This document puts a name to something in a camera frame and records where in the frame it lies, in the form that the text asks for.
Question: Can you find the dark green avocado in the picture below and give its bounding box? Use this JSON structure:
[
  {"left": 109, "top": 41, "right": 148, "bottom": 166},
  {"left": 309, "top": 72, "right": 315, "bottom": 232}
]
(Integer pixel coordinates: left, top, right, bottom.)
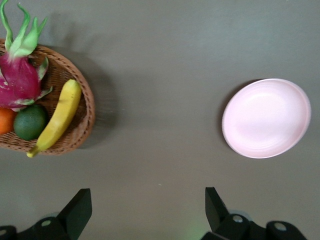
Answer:
[{"left": 13, "top": 104, "right": 48, "bottom": 141}]

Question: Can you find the pink round plate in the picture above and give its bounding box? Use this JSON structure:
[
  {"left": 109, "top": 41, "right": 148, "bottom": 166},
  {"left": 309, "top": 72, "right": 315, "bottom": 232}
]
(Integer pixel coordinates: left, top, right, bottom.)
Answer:
[{"left": 221, "top": 78, "right": 312, "bottom": 159}]

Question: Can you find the brown wicker basket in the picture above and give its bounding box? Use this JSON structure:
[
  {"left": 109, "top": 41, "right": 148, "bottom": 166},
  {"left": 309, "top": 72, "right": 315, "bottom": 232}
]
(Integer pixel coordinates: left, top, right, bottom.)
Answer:
[{"left": 0, "top": 38, "right": 96, "bottom": 156}]

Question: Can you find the yellow banana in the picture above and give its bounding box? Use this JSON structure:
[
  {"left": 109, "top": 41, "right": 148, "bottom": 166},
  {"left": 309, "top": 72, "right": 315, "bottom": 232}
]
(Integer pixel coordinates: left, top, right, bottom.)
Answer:
[{"left": 26, "top": 79, "right": 83, "bottom": 159}]

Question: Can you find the orange fruit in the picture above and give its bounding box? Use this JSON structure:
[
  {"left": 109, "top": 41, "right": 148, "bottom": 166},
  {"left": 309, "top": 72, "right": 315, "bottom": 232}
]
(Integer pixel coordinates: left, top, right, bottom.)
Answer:
[{"left": 0, "top": 107, "right": 18, "bottom": 135}]

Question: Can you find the brown table cloth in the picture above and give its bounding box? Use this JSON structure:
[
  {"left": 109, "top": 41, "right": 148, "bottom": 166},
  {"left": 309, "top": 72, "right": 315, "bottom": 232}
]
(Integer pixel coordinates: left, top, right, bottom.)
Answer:
[{"left": 0, "top": 0, "right": 320, "bottom": 240}]

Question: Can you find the pink dragon fruit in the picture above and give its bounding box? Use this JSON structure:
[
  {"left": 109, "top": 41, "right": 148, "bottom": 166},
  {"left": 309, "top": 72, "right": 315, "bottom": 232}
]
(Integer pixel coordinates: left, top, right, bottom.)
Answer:
[{"left": 0, "top": 0, "right": 54, "bottom": 113}]

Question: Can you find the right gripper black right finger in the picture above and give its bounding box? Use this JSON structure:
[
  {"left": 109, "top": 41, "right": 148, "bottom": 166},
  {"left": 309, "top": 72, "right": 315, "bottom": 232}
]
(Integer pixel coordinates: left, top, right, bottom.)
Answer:
[{"left": 199, "top": 186, "right": 266, "bottom": 240}]

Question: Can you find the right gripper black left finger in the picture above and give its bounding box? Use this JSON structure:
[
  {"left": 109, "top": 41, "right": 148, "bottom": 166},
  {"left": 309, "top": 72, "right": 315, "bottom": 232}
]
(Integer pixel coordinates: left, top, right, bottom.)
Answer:
[{"left": 18, "top": 187, "right": 93, "bottom": 240}]

